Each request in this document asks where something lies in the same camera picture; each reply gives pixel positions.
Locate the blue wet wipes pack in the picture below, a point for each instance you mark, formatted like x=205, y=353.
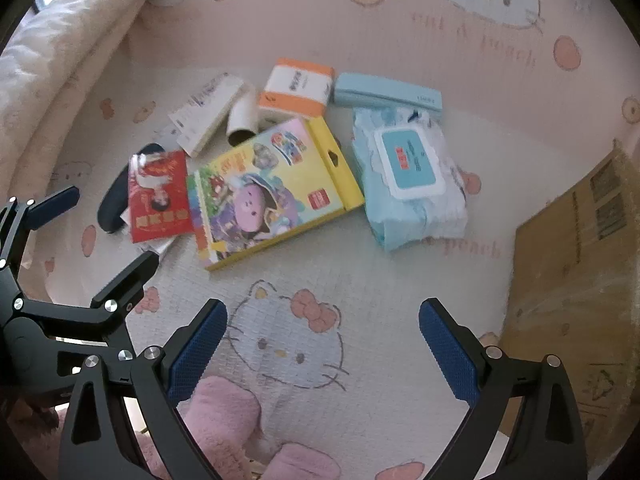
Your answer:
x=425, y=210

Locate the orange and white tissue pack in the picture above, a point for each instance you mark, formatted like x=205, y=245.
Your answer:
x=295, y=87

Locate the light blue case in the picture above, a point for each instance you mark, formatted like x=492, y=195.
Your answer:
x=380, y=91

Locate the white paper booklet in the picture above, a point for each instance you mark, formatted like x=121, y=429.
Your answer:
x=210, y=105

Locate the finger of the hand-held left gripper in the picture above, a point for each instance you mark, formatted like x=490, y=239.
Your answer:
x=55, y=201
x=132, y=277

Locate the pink plush cloth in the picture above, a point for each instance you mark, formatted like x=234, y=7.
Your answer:
x=225, y=410

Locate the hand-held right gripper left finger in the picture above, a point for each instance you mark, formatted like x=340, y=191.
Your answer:
x=197, y=350

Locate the white crumpled paper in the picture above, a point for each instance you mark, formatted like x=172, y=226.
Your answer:
x=162, y=249

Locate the cartoon cat printed blanket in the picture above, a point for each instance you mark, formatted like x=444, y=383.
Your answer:
x=350, y=35

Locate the red printed packet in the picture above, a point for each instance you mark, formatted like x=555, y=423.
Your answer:
x=160, y=200

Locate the white cardboard tube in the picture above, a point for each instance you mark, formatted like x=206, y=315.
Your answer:
x=245, y=115

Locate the dark blue oblong object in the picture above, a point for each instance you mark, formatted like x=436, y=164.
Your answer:
x=112, y=200

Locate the yellow cartoon puzzle box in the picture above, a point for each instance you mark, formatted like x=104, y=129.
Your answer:
x=270, y=195

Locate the white quilt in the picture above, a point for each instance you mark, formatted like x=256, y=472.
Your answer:
x=65, y=45

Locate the brown cardboard box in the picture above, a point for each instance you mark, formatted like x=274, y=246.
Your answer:
x=575, y=285

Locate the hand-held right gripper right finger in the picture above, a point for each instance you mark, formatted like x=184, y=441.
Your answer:
x=447, y=355

